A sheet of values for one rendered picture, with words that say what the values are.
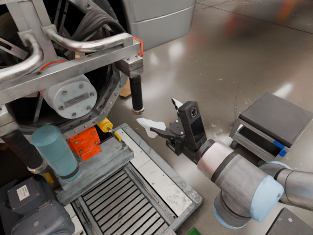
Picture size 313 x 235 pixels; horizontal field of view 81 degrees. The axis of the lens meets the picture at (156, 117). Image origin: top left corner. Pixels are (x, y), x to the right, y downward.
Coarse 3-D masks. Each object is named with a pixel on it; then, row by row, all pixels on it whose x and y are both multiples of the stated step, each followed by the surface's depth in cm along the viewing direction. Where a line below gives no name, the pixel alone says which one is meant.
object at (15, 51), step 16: (64, 0) 60; (64, 16) 62; (80, 16) 76; (96, 32) 72; (0, 48) 56; (16, 48) 58; (96, 80) 89; (16, 112) 74; (32, 112) 80; (48, 112) 83
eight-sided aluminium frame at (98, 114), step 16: (0, 0) 43; (16, 0) 45; (80, 0) 54; (112, 64) 79; (112, 80) 82; (112, 96) 82; (96, 112) 84; (32, 128) 70; (64, 128) 79; (80, 128) 79
